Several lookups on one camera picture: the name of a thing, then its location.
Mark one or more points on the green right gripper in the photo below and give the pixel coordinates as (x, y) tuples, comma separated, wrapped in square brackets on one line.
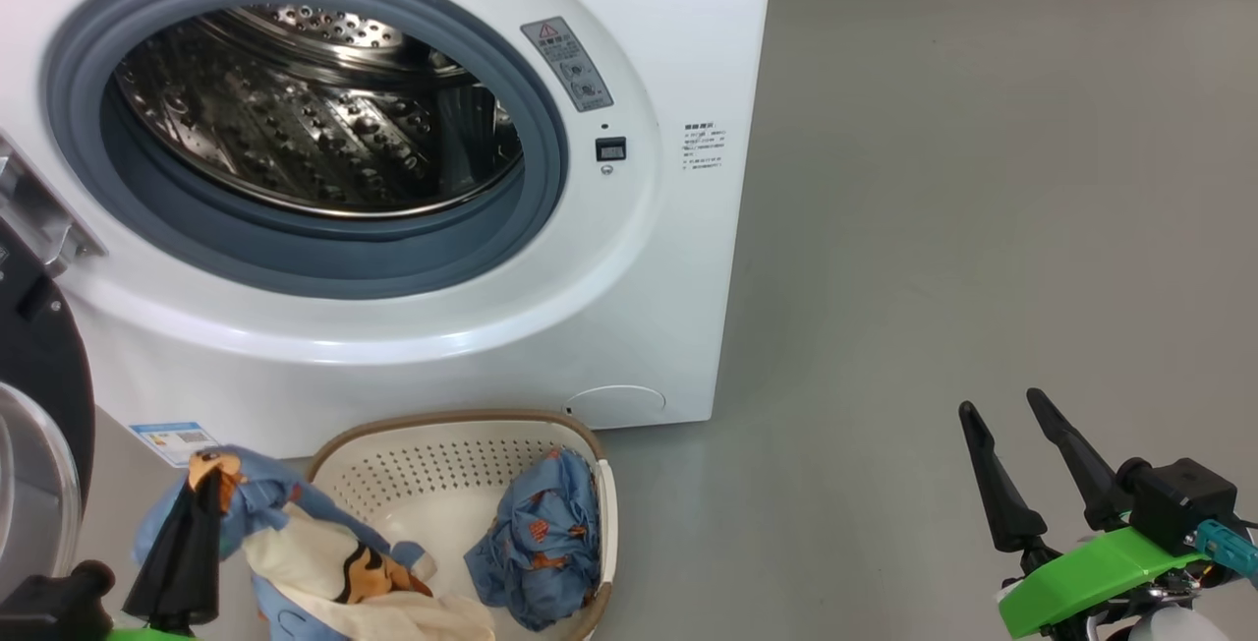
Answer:
[(1101, 577)]

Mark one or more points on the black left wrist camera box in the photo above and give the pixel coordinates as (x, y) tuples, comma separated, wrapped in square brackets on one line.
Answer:
[(49, 607)]

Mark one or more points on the cream perforated laundry basket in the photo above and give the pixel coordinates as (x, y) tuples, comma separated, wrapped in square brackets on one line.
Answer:
[(432, 484)]

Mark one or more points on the grey warning sticker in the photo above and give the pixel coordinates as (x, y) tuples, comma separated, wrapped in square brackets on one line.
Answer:
[(567, 63)]

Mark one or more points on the black round washer door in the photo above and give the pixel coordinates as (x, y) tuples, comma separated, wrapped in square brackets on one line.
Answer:
[(39, 376)]

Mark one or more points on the small printed text label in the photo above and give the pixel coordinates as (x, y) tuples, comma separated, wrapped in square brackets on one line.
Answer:
[(705, 145)]

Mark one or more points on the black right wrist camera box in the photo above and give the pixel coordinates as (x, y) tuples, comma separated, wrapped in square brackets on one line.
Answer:
[(1184, 503)]

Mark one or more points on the black door latch socket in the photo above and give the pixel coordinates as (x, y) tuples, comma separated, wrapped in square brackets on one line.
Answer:
[(610, 148)]

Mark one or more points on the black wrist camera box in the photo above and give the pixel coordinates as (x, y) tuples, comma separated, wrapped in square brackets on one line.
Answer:
[(49, 607), (1184, 503)]

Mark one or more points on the round white filter cover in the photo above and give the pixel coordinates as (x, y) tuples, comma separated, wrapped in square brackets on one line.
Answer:
[(616, 407)]

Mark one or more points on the blue cartoon print garment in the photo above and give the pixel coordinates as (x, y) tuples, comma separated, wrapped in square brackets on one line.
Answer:
[(536, 543)]

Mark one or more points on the white front-load washing machine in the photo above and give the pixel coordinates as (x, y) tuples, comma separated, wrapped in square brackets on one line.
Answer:
[(639, 277)]

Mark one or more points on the perforated steel washer drum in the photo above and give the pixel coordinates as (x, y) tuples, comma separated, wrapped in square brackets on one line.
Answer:
[(314, 110)]

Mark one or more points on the blue energy label sticker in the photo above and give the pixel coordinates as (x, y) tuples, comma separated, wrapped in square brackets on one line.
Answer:
[(175, 442)]

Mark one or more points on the grey rubber door gasket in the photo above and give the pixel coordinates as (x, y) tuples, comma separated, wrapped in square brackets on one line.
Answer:
[(295, 253)]

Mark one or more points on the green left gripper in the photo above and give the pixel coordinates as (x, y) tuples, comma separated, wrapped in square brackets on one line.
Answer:
[(147, 636)]

